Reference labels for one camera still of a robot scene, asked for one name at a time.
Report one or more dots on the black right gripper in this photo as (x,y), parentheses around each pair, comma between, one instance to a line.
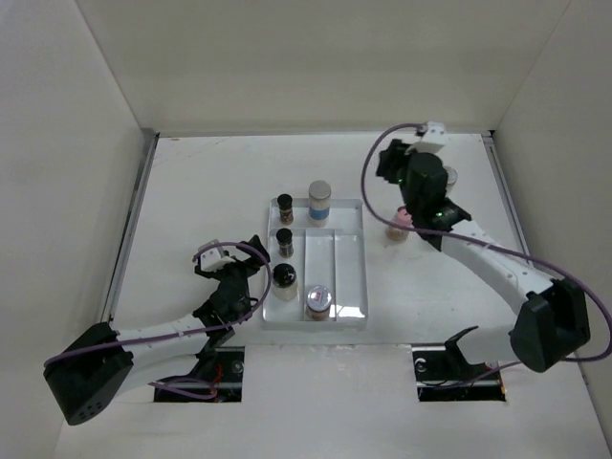
(396,154)

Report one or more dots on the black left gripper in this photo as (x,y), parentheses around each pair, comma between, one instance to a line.
(251,265)

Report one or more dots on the blue label sago jar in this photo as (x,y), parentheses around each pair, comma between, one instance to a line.
(452,177)

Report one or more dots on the black knob cap grinder bottle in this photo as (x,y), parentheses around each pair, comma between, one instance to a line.
(285,282)

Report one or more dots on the white lid orange label jar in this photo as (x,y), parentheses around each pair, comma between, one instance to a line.
(318,303)

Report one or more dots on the silver lid beige jar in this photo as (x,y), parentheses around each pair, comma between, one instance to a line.
(319,202)

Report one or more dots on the small black cap spice bottle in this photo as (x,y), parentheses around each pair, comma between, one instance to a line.
(285,207)

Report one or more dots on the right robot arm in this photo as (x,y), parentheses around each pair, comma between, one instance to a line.
(551,319)

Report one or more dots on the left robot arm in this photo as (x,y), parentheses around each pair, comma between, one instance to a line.
(103,362)

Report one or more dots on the pink cap seasoning bottle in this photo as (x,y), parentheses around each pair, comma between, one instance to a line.
(397,232)

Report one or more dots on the white plastic organizer tray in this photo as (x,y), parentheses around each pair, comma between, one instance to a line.
(331,258)

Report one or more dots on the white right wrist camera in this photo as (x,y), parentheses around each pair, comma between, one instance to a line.
(432,137)

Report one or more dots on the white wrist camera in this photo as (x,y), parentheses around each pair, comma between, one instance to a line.
(211,257)
(432,137)

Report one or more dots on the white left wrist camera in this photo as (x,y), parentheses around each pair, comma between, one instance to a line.
(211,257)

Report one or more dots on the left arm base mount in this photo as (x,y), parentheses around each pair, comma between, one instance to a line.
(217,378)

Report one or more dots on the aluminium table edge rail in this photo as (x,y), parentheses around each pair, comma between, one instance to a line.
(111,286)

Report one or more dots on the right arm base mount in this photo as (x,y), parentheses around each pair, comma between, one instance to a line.
(443,375)

